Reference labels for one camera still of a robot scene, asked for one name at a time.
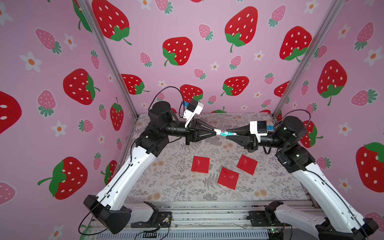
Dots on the aluminium frame post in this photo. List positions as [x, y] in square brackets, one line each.
[90, 18]
[325, 25]

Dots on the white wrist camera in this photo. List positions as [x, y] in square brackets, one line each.
[260, 129]
[194, 108]

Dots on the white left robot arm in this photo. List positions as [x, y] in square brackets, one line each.
[109, 206]

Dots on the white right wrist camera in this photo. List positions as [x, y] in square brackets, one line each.
[260, 129]

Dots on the aluminium left rear frame post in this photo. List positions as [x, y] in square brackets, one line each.
[90, 18]

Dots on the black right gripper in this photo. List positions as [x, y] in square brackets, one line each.
[252, 139]

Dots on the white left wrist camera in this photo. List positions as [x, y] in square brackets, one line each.
[194, 108]

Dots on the red envelope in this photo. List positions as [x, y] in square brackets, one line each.
[200, 165]
[247, 164]
[228, 178]

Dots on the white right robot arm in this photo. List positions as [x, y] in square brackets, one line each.
[341, 221]

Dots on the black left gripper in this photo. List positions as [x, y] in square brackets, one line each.
[191, 135]

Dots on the green white glue stick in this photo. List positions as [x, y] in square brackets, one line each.
[224, 133]

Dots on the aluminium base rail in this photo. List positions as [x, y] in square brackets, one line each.
[195, 221]

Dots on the aluminium right rear frame post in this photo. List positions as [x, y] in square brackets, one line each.
[325, 25]

